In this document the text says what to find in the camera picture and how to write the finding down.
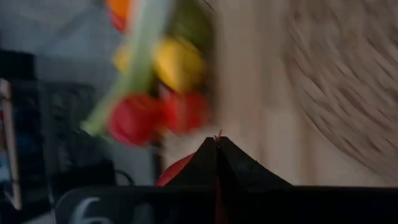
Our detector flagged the red pomegranate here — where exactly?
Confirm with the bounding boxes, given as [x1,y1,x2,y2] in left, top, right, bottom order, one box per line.
[107,93,162,147]

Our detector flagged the green pear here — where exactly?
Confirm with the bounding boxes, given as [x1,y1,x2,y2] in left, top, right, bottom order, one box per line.
[167,0,215,52]

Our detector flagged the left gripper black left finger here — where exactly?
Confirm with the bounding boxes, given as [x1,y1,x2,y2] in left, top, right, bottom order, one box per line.
[54,136,219,224]

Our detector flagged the round woven placemat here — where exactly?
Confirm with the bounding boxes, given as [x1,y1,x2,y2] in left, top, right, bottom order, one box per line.
[281,0,398,180]

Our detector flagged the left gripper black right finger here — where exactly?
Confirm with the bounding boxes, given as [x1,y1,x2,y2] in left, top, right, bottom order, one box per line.
[217,136,398,224]

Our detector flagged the red apple with stem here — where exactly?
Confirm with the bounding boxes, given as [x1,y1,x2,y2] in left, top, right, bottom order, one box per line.
[154,129,223,187]

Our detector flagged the bright red round fruit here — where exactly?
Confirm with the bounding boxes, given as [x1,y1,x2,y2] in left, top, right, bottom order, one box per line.
[163,90,210,133]

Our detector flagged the green and white leek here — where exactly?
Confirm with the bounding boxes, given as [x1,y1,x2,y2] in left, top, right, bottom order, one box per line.
[80,0,175,138]

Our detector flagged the orange citrus fruit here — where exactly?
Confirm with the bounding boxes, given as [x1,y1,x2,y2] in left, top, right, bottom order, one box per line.
[104,0,133,19]

